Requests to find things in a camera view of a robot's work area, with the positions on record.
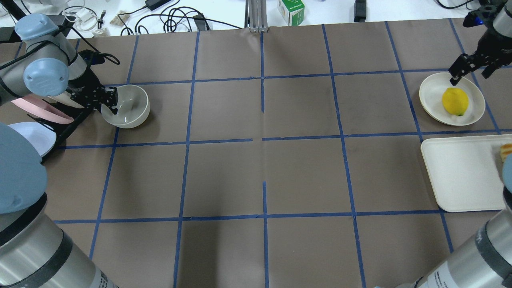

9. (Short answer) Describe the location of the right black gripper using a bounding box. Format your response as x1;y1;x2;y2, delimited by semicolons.
448;4;512;87

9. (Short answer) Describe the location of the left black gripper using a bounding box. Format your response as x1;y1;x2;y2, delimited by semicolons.
68;68;118;116

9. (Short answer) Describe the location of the white bowl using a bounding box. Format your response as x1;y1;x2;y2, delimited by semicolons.
100;84;150;129

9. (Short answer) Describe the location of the yellow lemon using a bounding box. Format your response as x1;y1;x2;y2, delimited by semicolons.
441;87;469;116

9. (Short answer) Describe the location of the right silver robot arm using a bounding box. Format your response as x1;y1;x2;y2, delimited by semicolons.
400;0;511;288

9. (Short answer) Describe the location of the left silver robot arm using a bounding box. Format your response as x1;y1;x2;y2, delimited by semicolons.
1;13;117;288

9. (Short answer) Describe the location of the cream plate in rack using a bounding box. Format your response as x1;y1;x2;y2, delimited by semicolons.
50;92;84;109

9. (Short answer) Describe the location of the cream round plate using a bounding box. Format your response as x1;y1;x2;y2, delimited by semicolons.
419;72;486;126

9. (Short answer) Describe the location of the black dish rack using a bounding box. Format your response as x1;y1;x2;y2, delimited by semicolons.
36;103;94;163

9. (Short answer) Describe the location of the blue plate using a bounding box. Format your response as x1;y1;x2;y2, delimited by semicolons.
8;122;57;157

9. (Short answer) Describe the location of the pink plate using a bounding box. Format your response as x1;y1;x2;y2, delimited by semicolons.
11;95;74;124

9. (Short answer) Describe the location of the cream rectangular tray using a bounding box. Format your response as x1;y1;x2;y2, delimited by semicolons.
420;135;511;212

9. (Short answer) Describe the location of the black power adapter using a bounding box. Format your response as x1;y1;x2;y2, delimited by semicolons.
144;0;171;11

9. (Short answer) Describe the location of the green white carton box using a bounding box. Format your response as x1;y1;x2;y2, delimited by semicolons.
277;0;305;26

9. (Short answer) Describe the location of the aluminium frame post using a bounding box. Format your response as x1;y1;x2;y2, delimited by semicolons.
245;0;268;32

